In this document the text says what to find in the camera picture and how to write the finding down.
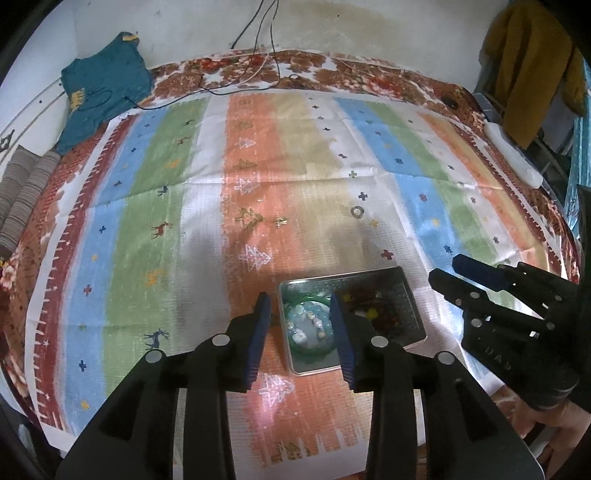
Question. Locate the grey striped cushion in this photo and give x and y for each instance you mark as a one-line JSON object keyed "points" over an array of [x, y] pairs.
{"points": [[25, 198]]}

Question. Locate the striped pastel printed cloth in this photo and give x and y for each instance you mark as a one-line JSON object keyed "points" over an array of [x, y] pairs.
{"points": [[152, 230]]}

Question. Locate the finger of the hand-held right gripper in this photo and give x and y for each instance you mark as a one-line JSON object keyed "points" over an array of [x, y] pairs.
{"points": [[455, 290], [480, 272]]}

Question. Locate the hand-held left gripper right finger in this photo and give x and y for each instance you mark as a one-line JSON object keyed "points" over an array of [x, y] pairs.
{"points": [[342, 339]]}

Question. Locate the person's right hand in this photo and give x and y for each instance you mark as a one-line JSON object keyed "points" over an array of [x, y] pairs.
{"points": [[549, 427]]}

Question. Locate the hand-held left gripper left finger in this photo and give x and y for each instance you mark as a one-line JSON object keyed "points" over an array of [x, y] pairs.
{"points": [[258, 337]]}

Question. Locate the mustard yellow hanging garment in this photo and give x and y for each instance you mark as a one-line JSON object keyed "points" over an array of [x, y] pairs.
{"points": [[531, 64]]}

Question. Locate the white power strip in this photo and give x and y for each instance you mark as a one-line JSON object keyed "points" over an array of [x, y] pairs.
{"points": [[512, 154]]}

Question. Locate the light blue printed curtain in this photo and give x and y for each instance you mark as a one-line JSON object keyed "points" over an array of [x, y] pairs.
{"points": [[579, 147]]}

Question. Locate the rectangular metal tin box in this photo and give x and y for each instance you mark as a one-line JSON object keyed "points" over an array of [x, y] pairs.
{"points": [[411, 318]]}

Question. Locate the teal sweater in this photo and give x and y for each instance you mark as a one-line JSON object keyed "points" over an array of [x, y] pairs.
{"points": [[106, 83]]}

